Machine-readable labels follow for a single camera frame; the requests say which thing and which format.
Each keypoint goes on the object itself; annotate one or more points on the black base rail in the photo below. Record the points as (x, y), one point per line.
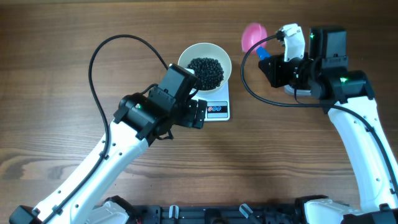
(112, 212)

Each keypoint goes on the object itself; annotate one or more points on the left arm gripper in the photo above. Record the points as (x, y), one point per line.
(193, 112)

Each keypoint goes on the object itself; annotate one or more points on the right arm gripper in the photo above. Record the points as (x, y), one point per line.
(273, 70)

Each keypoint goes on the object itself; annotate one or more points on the white round bowl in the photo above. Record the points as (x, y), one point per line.
(207, 50)

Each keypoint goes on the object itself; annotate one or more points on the pink scoop blue handle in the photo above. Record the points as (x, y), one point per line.
(252, 34)

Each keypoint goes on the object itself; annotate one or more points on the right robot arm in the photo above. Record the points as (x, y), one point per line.
(320, 65)

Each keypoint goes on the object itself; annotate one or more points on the black beans in bowl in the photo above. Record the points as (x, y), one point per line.
(209, 72)

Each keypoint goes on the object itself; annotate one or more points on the clear plastic bean container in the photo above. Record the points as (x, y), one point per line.
(288, 89)

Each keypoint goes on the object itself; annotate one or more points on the white digital kitchen scale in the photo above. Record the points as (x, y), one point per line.
(218, 105)

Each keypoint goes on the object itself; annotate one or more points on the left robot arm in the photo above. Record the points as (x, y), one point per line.
(140, 119)

